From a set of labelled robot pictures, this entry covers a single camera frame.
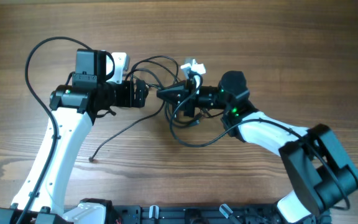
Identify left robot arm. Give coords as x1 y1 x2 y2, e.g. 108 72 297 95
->
0 49 148 223

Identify black cable bundle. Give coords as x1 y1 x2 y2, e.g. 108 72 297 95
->
88 55 225 163

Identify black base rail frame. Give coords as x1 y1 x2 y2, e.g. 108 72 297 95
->
114 204 288 224

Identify left camera cable black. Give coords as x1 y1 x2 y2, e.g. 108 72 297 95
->
16 36 93 224

